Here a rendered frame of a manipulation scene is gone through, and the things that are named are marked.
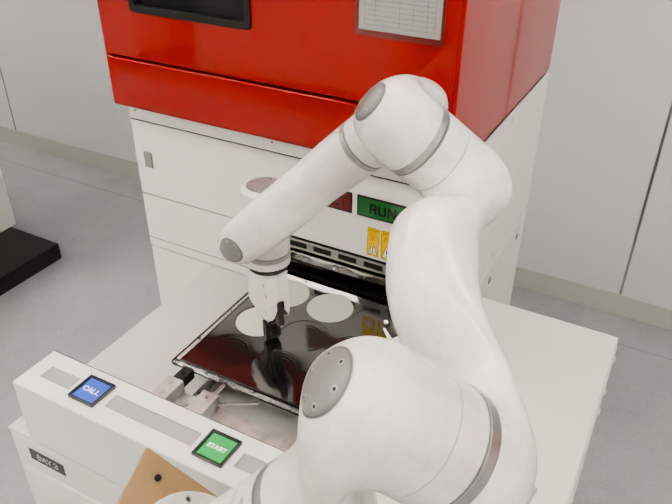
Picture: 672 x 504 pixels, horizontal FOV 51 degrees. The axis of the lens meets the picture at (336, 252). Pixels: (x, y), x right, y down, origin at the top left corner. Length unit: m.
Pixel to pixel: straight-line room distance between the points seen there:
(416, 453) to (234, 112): 1.03
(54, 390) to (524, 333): 0.84
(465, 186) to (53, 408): 0.79
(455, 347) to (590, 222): 2.33
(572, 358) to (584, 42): 1.63
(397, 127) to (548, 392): 0.61
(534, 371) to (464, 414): 0.70
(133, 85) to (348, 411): 1.20
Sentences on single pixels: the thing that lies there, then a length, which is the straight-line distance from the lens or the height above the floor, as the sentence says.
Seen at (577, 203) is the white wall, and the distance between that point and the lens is 2.97.
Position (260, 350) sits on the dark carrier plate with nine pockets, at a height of 0.90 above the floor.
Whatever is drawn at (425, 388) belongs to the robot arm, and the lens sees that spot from 0.57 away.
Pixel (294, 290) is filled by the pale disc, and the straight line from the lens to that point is 1.54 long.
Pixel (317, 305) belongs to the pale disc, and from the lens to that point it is 1.49.
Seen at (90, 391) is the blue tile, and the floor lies 0.96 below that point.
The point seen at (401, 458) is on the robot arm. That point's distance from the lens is 0.57.
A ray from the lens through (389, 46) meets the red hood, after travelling 1.25.
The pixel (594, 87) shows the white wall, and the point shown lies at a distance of 2.79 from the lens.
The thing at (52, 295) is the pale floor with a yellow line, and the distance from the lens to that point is 3.28.
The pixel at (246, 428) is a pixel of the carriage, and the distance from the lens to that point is 1.27.
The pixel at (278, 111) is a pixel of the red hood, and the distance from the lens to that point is 1.41.
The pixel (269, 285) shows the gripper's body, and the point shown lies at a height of 1.06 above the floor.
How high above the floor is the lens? 1.79
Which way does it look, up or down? 32 degrees down
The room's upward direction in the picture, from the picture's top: straight up
